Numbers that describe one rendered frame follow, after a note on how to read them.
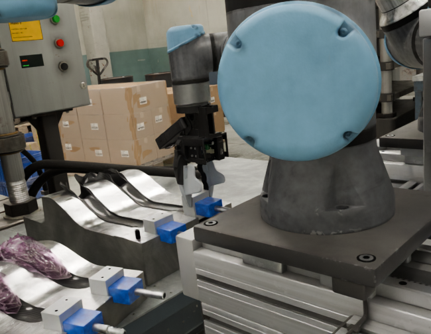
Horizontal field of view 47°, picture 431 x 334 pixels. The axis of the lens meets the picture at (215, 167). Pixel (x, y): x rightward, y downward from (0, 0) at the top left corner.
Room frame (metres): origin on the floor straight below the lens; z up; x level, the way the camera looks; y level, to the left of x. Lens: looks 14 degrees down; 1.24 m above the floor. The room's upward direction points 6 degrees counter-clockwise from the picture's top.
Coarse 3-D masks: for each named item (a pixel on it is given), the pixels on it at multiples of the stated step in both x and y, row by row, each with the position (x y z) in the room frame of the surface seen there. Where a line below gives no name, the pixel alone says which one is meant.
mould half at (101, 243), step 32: (64, 192) 1.13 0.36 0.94; (96, 192) 1.14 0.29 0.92; (160, 192) 1.19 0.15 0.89; (32, 224) 1.18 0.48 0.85; (64, 224) 1.07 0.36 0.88; (96, 224) 1.02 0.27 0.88; (192, 224) 0.96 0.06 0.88; (96, 256) 0.99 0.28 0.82; (128, 256) 0.90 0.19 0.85; (160, 256) 0.90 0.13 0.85
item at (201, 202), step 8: (200, 192) 1.01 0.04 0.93; (208, 192) 1.01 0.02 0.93; (192, 200) 0.98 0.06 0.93; (200, 200) 0.99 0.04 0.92; (208, 200) 0.99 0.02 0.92; (216, 200) 0.98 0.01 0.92; (184, 208) 1.00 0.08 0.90; (192, 208) 0.98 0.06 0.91; (200, 208) 0.97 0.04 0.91; (208, 208) 0.96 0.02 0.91; (216, 208) 0.96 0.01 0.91; (224, 208) 0.95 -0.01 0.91; (192, 216) 0.99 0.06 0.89; (200, 216) 0.99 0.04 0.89; (208, 216) 0.96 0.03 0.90
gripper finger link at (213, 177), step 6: (210, 162) 1.01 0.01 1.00; (198, 168) 1.02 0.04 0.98; (204, 168) 1.01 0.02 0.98; (210, 168) 1.01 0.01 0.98; (204, 174) 1.02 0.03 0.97; (210, 174) 1.02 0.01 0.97; (216, 174) 1.01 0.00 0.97; (222, 174) 1.00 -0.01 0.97; (204, 180) 1.02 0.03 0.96; (210, 180) 1.02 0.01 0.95; (216, 180) 1.01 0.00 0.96; (222, 180) 1.00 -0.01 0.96; (204, 186) 1.03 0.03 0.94; (210, 186) 1.02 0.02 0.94; (210, 192) 1.02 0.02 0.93
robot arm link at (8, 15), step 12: (0, 0) 0.46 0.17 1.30; (12, 0) 0.46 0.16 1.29; (24, 0) 0.46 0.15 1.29; (36, 0) 0.47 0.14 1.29; (48, 0) 0.48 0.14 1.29; (60, 0) 0.55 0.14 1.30; (0, 12) 0.46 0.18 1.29; (12, 12) 0.46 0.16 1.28; (24, 12) 0.47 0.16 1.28; (36, 12) 0.47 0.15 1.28; (48, 12) 0.48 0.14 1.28
